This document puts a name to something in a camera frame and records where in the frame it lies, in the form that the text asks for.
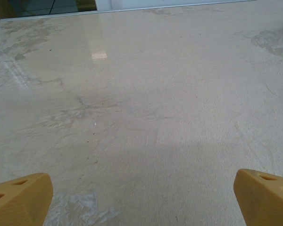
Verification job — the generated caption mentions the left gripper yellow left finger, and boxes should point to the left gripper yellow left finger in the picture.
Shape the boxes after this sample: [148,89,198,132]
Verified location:
[0,172,54,226]

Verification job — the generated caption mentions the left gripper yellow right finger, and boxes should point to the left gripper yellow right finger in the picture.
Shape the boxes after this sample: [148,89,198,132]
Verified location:
[233,169,283,226]

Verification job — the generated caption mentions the aluminium table frame rail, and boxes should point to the aluminium table frame rail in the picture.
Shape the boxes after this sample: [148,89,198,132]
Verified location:
[0,0,283,23]

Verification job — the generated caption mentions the wooden board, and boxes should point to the wooden board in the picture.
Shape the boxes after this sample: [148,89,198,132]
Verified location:
[0,0,15,19]

